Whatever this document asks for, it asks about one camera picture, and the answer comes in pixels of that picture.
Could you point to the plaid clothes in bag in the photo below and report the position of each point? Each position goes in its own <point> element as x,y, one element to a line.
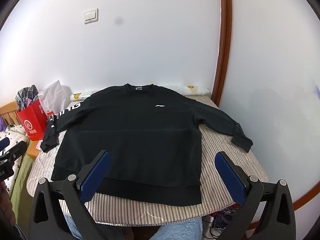
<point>26,96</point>

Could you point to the wooden bedside table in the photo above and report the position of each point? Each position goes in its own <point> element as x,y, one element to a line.
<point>9,114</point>

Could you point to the red paper shopping bag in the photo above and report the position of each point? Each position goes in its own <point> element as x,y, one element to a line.
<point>34,121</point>

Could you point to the white dotted pillow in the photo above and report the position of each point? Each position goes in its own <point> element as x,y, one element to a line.
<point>15,134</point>

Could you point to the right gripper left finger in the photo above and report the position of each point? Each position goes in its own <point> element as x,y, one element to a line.
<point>47,220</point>

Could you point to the black sweatshirt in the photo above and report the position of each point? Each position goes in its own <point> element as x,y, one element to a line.
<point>152,135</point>

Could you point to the green bed sheet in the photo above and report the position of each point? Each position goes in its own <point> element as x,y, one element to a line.
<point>20,198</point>

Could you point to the brown wooden door frame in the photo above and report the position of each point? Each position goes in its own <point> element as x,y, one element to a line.
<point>224,50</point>

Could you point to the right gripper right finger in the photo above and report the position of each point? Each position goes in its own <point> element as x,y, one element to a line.
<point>277,220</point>

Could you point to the white plastic shopping bag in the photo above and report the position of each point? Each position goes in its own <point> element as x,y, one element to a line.
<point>55,98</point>

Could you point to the white wall switch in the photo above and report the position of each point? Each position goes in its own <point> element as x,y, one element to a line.
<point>91,16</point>

